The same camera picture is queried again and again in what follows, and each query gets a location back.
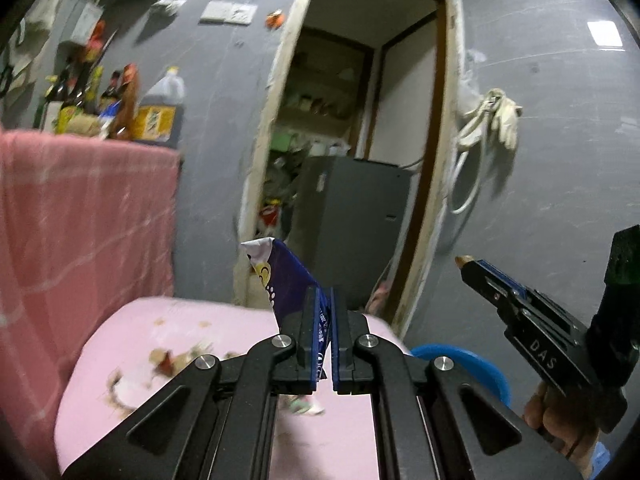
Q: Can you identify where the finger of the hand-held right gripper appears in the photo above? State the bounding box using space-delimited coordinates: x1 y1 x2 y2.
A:
455 256 522 334
474 259 540 307

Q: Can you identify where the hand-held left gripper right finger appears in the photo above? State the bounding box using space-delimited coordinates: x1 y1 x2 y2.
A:
330 287 583 480

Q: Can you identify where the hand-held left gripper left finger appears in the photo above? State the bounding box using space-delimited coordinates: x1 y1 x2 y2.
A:
62 285 333 480

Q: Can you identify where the purple snack wrapper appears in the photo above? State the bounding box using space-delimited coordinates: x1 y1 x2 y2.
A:
240 237 333 383

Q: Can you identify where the person's right hand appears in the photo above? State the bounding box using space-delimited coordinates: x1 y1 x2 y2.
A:
522 380 601 476

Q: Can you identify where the grey cabinet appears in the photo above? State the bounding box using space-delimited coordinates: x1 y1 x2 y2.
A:
289 156 416 311

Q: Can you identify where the pink printed tablecloth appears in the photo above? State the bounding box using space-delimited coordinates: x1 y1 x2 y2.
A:
54 296 416 480

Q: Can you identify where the cluttered storage shelf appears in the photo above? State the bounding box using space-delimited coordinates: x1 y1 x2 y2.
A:
272 30 373 161

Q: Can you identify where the pink checked hanging cloth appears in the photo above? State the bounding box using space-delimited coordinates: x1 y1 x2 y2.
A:
0 127 182 461

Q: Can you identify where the large oil jug yellow label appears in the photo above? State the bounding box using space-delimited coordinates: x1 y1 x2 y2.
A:
134 66 187 150

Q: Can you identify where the orange-brown sauce bottle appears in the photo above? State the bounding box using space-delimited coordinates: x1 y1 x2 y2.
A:
109 64 141 142

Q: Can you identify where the dark soy sauce bottle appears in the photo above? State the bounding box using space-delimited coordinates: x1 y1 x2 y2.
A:
97 71 123 116

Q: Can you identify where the tall dark bottle red label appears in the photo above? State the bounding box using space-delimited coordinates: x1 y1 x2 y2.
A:
75 20 108 111

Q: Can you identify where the dark bottle yellow cap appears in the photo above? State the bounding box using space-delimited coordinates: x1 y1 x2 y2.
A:
42 75 66 131

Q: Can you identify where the wooden door frame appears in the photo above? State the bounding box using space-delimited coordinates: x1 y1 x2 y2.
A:
235 0 466 341

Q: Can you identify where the white wall switch panel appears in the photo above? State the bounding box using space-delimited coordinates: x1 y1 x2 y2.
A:
200 1 258 25

